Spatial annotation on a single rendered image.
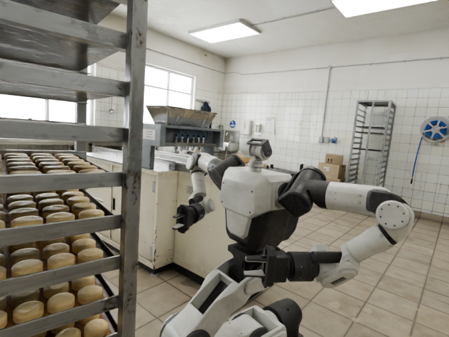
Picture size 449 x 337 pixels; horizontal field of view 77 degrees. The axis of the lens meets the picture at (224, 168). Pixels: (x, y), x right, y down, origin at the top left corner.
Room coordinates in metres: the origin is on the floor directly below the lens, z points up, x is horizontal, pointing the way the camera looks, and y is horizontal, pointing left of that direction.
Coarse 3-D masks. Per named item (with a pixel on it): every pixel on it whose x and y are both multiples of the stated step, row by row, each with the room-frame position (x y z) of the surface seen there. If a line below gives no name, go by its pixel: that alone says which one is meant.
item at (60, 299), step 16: (48, 288) 0.58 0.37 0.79; (64, 288) 0.59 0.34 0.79; (80, 288) 0.61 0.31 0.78; (96, 288) 0.59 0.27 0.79; (0, 304) 0.52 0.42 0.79; (16, 304) 0.54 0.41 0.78; (32, 304) 0.52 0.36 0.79; (48, 304) 0.53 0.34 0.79; (64, 304) 0.53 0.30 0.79; (80, 304) 0.56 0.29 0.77; (0, 320) 0.47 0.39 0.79; (16, 320) 0.49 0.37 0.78
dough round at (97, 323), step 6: (90, 324) 0.59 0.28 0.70; (96, 324) 0.59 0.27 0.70; (102, 324) 0.60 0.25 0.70; (84, 330) 0.58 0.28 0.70; (90, 330) 0.57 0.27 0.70; (96, 330) 0.58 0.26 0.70; (102, 330) 0.58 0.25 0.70; (84, 336) 0.58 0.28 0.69; (90, 336) 0.57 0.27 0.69; (96, 336) 0.57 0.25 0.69; (102, 336) 0.58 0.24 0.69
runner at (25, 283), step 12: (84, 264) 0.53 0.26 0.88; (96, 264) 0.54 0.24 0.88; (108, 264) 0.55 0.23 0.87; (24, 276) 0.46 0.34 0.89; (36, 276) 0.48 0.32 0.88; (48, 276) 0.49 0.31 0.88; (60, 276) 0.50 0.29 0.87; (72, 276) 0.51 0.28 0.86; (84, 276) 0.53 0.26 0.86; (0, 288) 0.44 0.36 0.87; (12, 288) 0.45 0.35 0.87; (24, 288) 0.46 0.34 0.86; (36, 288) 0.47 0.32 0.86
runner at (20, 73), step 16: (0, 64) 0.45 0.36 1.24; (16, 64) 0.46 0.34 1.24; (0, 80) 0.46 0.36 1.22; (16, 80) 0.46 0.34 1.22; (32, 80) 0.47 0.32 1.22; (48, 80) 0.49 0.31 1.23; (64, 80) 0.50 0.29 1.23; (80, 80) 0.52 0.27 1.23; (96, 80) 0.54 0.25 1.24; (112, 80) 0.55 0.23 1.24; (112, 96) 0.58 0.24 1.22
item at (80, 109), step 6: (78, 108) 0.90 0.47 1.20; (84, 108) 0.91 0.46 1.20; (78, 114) 0.90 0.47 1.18; (84, 114) 0.91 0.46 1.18; (78, 120) 0.90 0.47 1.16; (84, 120) 0.91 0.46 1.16; (78, 144) 0.90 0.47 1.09; (84, 144) 0.91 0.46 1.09; (78, 150) 0.90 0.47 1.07; (84, 150) 0.91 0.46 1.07
